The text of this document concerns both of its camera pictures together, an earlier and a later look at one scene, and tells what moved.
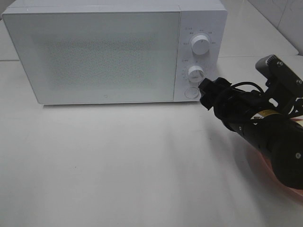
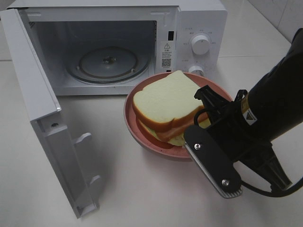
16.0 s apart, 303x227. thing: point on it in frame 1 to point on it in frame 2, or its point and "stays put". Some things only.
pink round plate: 258,160 to 177,153
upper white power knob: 200,45 stays put
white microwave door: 76,57 to 62,149
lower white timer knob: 195,73 stays put
